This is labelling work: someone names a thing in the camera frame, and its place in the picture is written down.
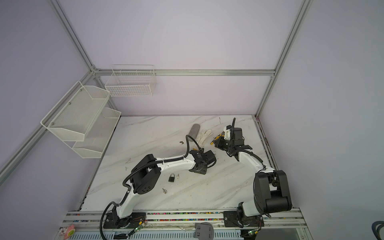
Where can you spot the white work glove yellow cuff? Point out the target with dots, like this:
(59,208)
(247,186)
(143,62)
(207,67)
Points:
(203,136)

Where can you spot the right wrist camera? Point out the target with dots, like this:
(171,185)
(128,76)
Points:
(233,133)

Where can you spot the grey fabric case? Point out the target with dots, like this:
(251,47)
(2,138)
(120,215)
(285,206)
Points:
(194,131)

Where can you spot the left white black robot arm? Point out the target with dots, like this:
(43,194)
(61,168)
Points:
(147,172)

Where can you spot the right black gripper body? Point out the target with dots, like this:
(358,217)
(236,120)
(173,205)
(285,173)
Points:
(224,144)

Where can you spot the yellow black pliers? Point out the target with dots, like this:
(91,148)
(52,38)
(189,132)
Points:
(217,138)

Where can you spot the aluminium frame rail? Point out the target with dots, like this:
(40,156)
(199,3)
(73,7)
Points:
(159,72)

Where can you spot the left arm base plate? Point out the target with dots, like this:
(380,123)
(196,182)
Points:
(113,221)

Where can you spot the left black padlock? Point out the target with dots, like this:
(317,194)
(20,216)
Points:
(172,178)

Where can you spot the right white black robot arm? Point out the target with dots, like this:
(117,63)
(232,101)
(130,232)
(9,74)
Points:
(271,192)

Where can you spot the pink small object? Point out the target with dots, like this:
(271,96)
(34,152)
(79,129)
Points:
(67,232)

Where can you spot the lower white mesh shelf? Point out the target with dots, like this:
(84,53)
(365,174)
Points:
(98,138)

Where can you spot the white wire basket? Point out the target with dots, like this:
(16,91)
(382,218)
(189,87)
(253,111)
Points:
(132,81)

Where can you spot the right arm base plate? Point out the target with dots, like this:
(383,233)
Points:
(235,219)

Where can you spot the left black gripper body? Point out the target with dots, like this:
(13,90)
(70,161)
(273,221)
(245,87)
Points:
(202,171)

